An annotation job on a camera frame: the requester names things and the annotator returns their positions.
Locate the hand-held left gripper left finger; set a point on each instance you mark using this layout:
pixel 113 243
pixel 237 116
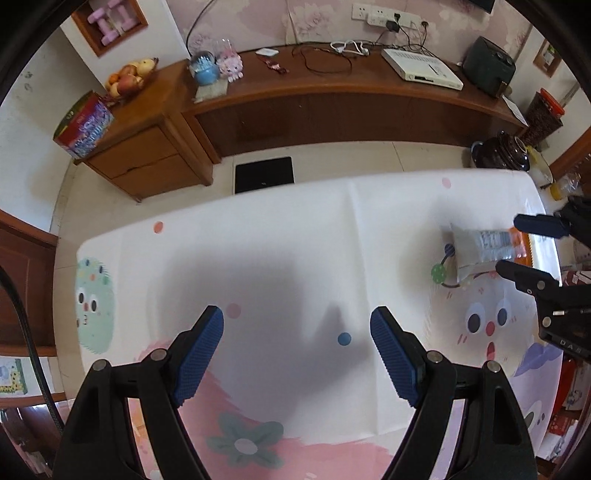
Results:
pixel 198 355

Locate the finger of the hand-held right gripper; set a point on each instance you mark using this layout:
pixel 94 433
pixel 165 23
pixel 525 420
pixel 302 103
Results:
pixel 526 277
pixel 538 225

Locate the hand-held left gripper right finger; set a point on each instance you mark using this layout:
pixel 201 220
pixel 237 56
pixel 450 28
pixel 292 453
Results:
pixel 397 355

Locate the orange white snack packet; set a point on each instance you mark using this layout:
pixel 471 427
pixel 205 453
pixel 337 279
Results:
pixel 480 249

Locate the yellow oil bottle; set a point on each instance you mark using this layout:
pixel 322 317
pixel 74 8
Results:
pixel 565 187

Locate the dark brown ceramic pot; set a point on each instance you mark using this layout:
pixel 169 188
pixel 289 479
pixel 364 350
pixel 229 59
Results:
pixel 501 152

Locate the brown basket with red lid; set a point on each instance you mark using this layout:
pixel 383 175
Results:
pixel 545 115

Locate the white paper sheet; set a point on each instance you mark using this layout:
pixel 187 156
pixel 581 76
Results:
pixel 515 110

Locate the cartoon printed tablecloth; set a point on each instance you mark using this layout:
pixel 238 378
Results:
pixel 277 258

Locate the dark green air fryer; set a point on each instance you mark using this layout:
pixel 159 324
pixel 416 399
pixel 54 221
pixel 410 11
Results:
pixel 489 67

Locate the wooden door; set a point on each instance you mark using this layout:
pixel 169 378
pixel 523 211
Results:
pixel 23 286

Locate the black flat board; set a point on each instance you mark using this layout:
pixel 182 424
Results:
pixel 264 175

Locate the white set-top box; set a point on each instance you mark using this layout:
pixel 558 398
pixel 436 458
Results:
pixel 420 67

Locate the black television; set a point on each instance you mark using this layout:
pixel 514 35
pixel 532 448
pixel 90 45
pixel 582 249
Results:
pixel 484 4

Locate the wooden television cabinet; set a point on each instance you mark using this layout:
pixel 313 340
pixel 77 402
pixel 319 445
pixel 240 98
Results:
pixel 323 110

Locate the black plug adapter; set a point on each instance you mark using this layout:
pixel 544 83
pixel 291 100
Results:
pixel 393 24

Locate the red blue printed tin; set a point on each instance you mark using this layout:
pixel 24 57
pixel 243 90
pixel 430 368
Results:
pixel 83 124

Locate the fruit bowl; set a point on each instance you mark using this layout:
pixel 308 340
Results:
pixel 127 81

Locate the blue snow globe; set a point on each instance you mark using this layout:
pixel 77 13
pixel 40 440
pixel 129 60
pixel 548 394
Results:
pixel 204 69

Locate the pink toy figure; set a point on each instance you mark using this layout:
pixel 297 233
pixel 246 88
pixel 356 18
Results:
pixel 230 62

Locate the small white case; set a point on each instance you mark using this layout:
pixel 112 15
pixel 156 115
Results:
pixel 267 51

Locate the pink dumbbell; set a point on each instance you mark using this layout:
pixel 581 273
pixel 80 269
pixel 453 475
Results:
pixel 100 23
pixel 121 13

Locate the white wall power strip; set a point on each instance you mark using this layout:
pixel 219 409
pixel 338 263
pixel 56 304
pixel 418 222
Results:
pixel 383 14

